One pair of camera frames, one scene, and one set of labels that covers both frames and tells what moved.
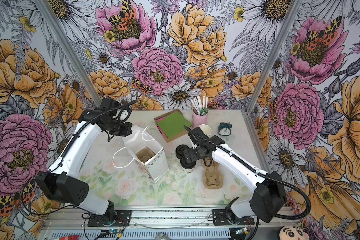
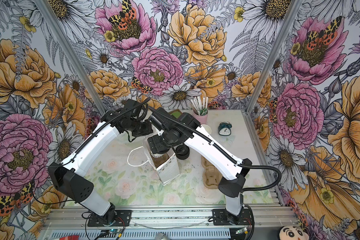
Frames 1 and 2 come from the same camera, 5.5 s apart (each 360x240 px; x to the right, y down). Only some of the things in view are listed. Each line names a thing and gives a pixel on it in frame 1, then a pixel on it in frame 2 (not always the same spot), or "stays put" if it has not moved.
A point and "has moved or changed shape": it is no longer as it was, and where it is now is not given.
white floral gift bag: (147, 152) has moved or changed shape
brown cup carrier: (144, 154) to (159, 160)
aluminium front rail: (182, 223) stays put
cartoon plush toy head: (292, 233) stays put
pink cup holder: (198, 120) stays put
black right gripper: (185, 153) to (157, 145)
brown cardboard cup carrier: (212, 174) stays put
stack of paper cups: (206, 129) stays put
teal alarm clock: (224, 128) stays put
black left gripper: (127, 129) to (142, 130)
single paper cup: (188, 171) to (157, 155)
